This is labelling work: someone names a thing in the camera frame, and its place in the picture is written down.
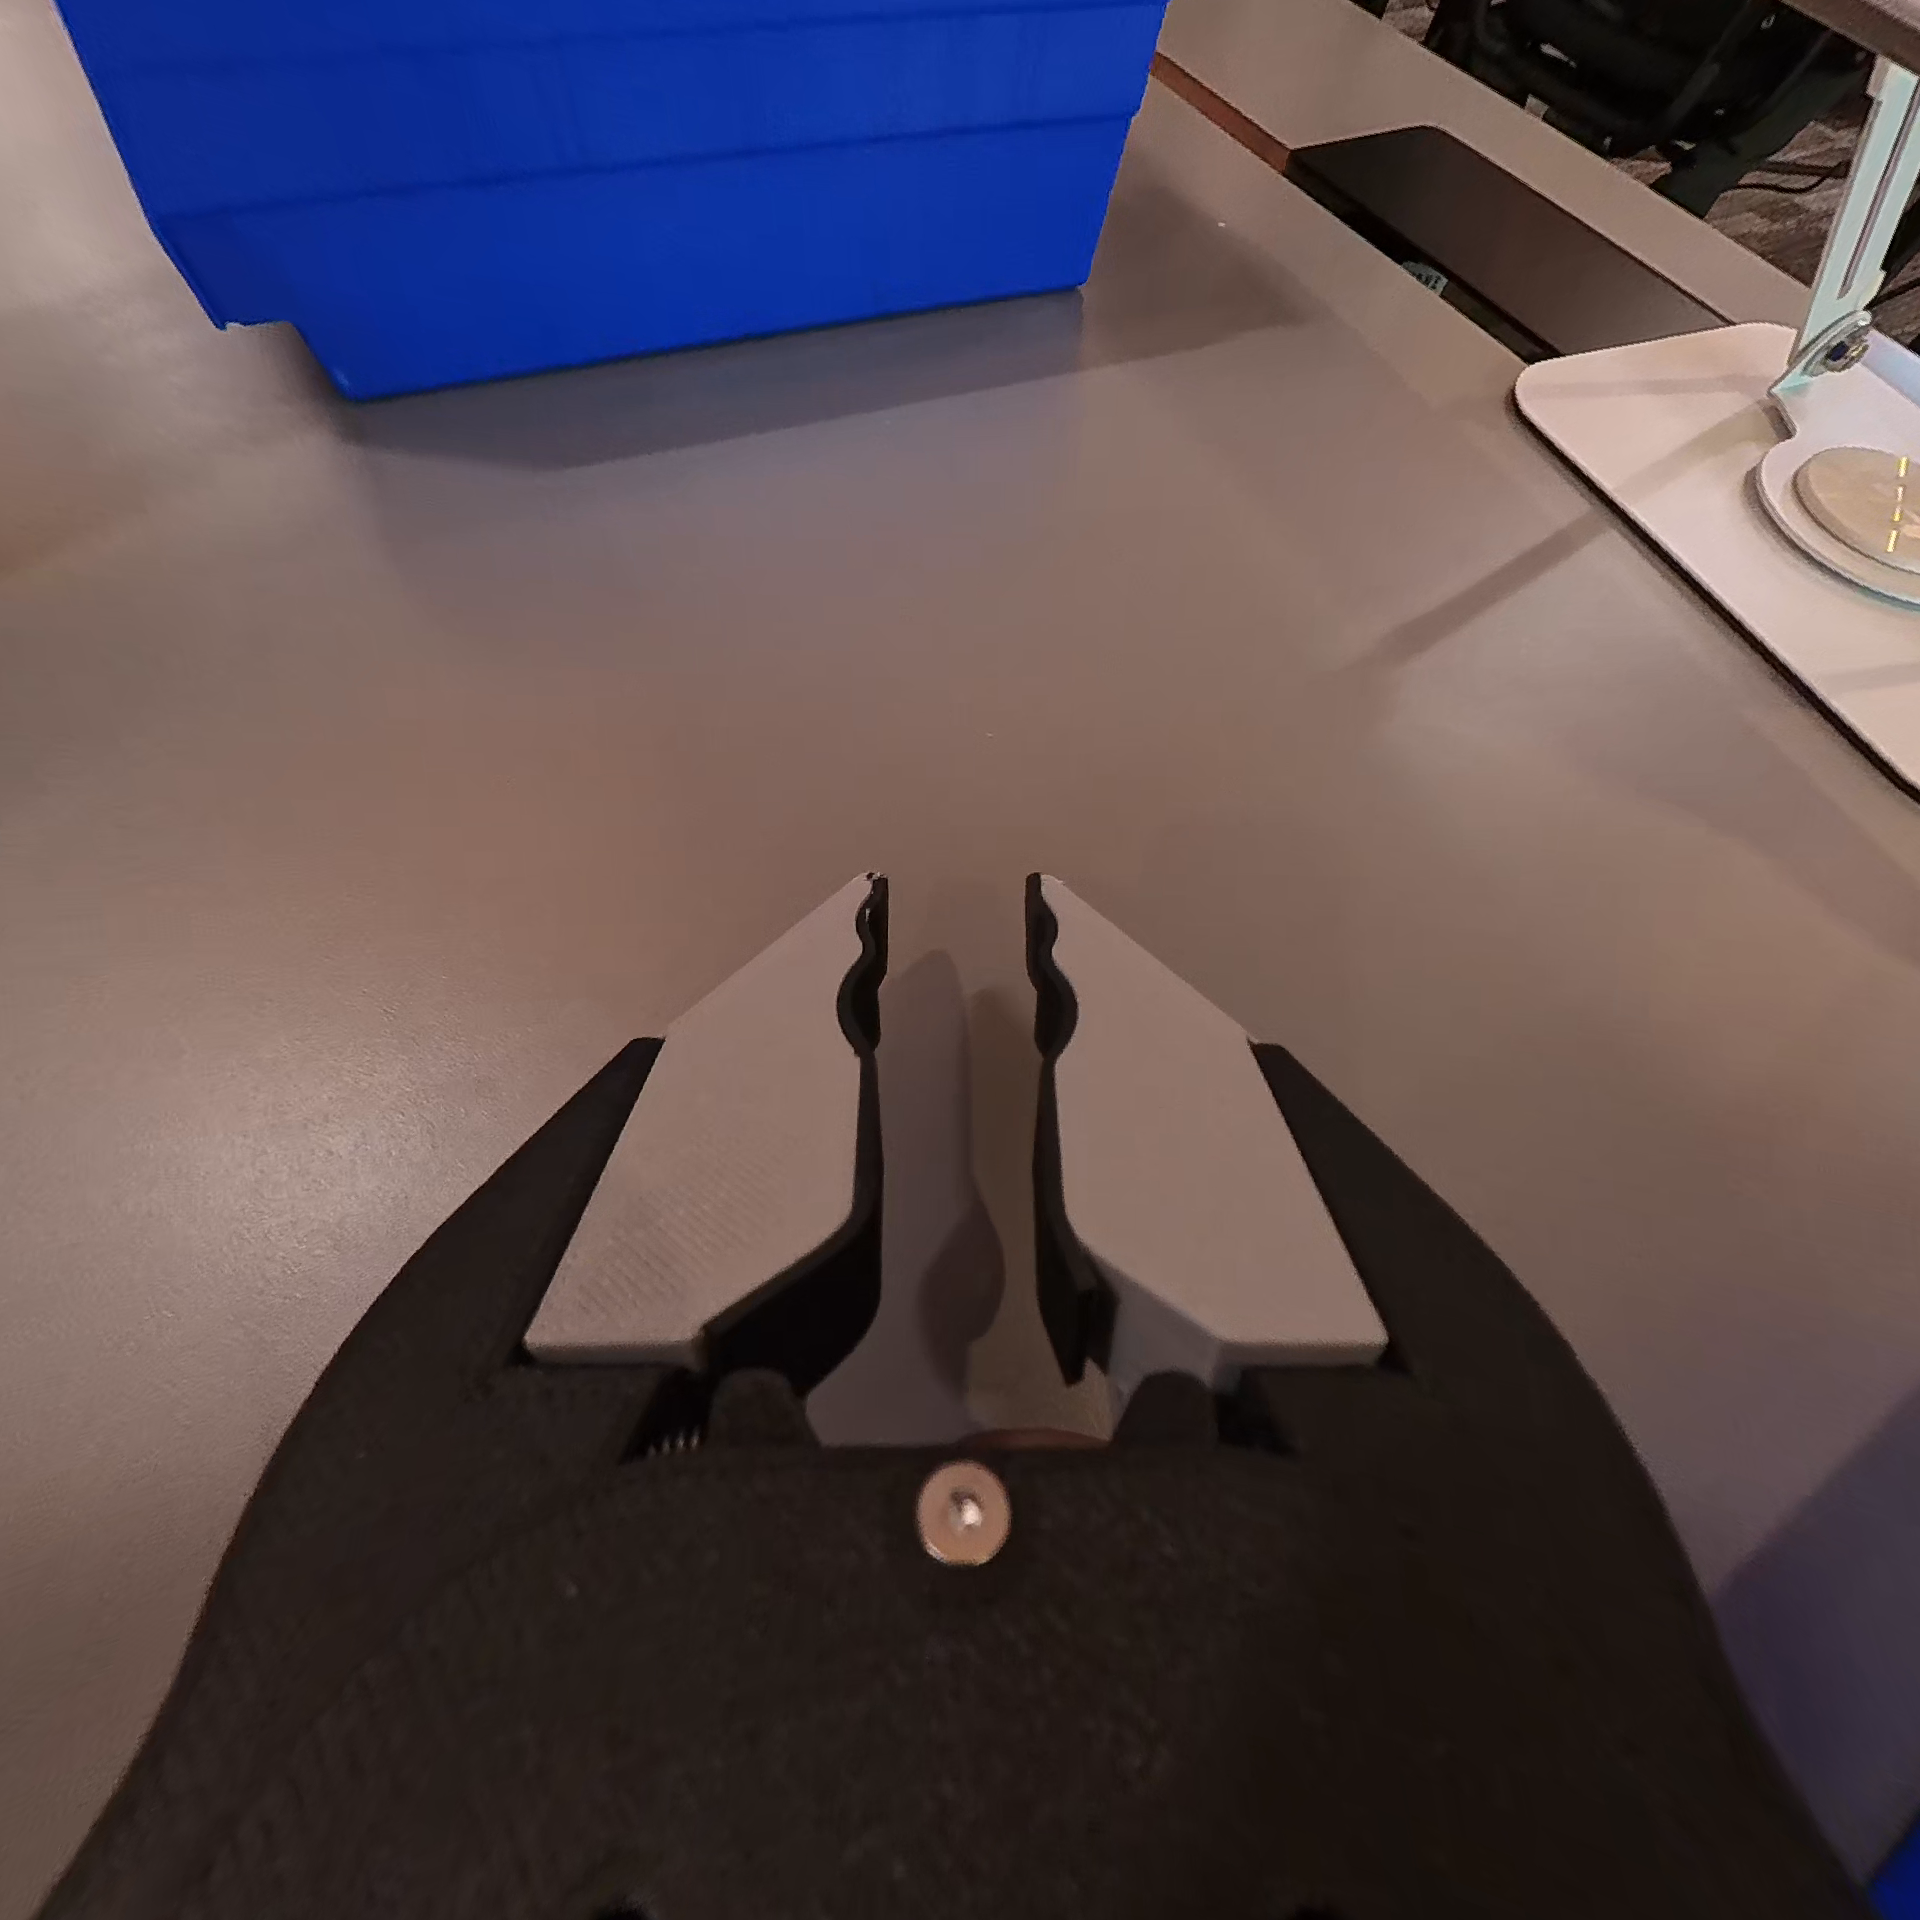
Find white metal stand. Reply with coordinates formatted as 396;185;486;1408
1511;60;1920;797

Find black office chair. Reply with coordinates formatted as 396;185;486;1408
1417;0;1870;213

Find grey desk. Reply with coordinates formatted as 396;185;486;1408
0;0;1920;1920

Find large blue plastic bin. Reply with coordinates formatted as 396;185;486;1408
52;0;1173;404

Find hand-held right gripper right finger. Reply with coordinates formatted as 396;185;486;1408
1024;871;1391;1396

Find dark cable tray cover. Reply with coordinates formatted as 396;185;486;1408
1288;127;1735;358

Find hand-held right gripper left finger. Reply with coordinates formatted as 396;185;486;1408
520;871;891;1404

